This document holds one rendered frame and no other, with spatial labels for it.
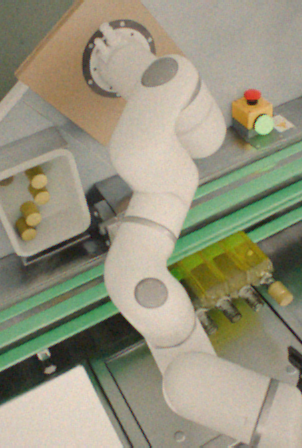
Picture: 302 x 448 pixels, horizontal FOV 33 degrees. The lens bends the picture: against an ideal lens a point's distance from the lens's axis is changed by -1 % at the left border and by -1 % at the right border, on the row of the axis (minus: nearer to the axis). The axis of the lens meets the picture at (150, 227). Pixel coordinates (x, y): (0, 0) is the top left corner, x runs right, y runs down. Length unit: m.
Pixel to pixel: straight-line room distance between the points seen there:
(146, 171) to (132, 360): 0.61
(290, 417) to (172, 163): 0.35
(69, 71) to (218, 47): 0.35
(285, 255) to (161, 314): 0.81
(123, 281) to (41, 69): 0.47
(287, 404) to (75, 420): 0.62
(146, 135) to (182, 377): 0.31
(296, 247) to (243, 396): 0.85
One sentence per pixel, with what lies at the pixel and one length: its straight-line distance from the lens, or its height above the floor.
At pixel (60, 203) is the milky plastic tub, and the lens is 1.15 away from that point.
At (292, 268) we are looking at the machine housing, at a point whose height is 1.01.
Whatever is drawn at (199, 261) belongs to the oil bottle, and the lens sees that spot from 1.14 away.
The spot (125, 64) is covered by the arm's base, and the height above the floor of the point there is 0.87.
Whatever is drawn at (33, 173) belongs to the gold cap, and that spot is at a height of 0.80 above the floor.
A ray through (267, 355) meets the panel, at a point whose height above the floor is 1.19.
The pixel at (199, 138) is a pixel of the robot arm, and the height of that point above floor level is 1.09.
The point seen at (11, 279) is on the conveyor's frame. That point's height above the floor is 0.83.
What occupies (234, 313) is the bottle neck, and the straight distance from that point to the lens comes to 1.07.
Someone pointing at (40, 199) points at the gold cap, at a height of 0.81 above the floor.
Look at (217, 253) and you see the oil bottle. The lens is 1.16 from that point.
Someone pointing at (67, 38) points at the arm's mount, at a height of 0.77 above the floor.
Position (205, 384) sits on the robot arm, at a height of 1.38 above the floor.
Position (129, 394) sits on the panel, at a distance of 1.16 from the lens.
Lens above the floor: 1.63
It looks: 40 degrees down
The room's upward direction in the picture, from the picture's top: 142 degrees clockwise
